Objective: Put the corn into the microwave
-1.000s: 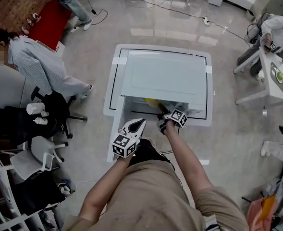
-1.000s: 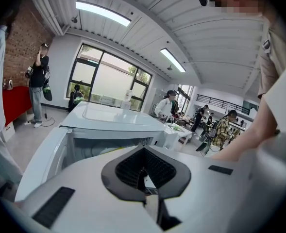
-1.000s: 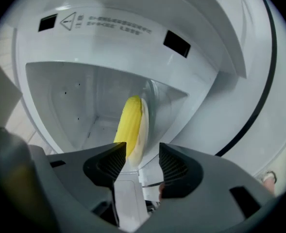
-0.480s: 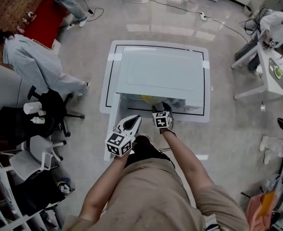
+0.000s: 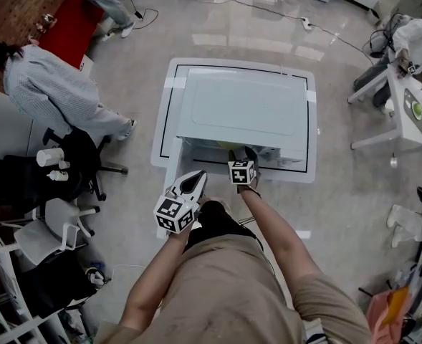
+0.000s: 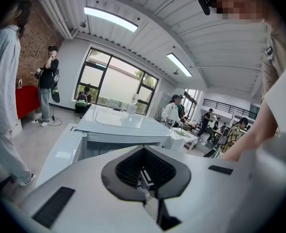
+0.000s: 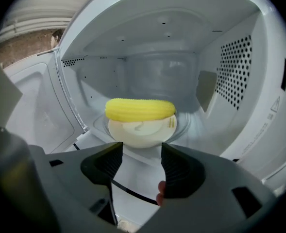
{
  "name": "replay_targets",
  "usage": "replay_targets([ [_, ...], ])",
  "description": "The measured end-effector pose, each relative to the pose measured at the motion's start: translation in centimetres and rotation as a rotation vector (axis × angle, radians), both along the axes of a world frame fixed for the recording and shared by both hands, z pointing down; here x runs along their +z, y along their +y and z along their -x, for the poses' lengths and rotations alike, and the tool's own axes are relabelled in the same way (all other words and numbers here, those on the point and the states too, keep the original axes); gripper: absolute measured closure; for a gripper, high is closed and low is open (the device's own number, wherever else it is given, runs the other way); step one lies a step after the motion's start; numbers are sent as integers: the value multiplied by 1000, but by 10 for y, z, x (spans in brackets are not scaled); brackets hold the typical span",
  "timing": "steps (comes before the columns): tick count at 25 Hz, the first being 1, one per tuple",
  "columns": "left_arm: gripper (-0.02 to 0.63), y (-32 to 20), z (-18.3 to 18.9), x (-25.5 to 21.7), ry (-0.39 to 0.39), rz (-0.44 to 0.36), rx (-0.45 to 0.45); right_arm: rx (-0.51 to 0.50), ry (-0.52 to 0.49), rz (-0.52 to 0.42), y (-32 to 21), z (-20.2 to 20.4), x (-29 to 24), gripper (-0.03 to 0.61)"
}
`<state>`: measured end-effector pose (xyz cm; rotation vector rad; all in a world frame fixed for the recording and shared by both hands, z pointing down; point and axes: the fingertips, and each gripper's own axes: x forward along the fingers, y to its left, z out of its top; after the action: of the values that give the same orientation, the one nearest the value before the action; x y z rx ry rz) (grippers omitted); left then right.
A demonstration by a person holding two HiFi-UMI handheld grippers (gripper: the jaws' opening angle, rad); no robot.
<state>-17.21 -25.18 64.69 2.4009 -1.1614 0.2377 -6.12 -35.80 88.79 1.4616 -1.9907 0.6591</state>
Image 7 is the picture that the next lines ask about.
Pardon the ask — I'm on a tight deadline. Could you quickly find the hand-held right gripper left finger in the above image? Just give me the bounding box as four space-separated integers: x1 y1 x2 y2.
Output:
32 141 123 233

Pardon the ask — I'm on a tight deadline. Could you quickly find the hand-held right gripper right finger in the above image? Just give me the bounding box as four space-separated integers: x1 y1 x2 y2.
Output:
133 142 279 233

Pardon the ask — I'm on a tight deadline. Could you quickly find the white round plate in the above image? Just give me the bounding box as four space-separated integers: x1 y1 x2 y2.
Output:
108 115 178 149

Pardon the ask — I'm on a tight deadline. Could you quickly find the yellow corn cob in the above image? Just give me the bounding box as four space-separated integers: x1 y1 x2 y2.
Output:
105 98 177 122

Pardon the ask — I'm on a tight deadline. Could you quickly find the white microwave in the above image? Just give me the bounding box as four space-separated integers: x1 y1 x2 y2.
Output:
5 0 286 196

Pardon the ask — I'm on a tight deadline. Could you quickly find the person's right hand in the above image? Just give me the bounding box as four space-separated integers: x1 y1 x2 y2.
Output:
156 180 167 206

